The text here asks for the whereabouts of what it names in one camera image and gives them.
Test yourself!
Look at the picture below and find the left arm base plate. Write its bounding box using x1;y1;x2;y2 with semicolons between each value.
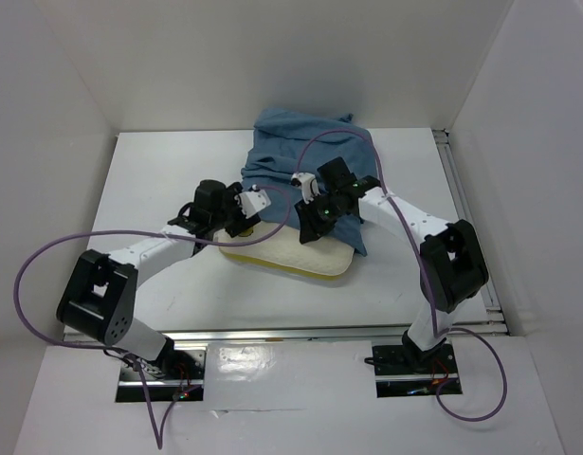
115;346;207;403

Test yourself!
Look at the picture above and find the aluminium front rail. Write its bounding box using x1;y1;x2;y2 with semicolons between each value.
62;321;510;345

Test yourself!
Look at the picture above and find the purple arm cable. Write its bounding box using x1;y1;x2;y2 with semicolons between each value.
13;185;295;449
294;129;509;423

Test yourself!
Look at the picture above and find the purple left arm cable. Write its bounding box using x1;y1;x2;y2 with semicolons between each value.
13;185;295;449

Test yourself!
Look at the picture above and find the aluminium right side rail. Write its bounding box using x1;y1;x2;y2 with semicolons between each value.
431;129;510;337

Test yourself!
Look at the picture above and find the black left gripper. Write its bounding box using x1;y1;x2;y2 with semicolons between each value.
210;181;261;238

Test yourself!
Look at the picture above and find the blue pillowcase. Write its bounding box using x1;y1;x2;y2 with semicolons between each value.
241;108;377;229

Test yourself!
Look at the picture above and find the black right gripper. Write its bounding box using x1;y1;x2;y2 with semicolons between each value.
295;192;343;245

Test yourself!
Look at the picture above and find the cream quilted pillow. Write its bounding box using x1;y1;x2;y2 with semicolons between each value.
219;226;355;281

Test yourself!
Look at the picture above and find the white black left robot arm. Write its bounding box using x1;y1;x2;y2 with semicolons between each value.
56;180;270;379

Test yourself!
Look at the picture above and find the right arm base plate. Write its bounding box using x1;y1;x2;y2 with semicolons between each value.
364;343;463;398

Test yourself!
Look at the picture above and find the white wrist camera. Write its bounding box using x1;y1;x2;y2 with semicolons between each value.
237;185;271;219
291;172;320;204

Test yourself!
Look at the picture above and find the aluminium rail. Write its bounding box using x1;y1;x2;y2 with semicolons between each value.
62;321;510;345
431;129;510;337

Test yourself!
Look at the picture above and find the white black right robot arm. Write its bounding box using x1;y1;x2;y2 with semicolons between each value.
291;157;489;372

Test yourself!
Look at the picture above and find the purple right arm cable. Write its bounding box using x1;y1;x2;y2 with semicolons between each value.
294;129;509;423

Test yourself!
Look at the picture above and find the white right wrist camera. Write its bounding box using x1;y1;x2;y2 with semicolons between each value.
291;172;320;204

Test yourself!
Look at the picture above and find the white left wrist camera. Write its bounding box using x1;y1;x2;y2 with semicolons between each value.
237;185;271;219

